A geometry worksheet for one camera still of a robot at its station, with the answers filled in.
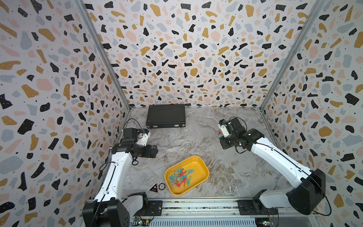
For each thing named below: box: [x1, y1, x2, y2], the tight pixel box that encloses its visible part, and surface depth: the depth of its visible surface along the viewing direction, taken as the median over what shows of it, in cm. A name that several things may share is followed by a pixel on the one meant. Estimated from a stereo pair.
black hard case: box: [146, 103, 186, 129], surface depth 112 cm
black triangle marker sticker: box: [146, 181, 159, 194], surface depth 82 cm
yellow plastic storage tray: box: [164, 155, 210, 197], surface depth 86 cm
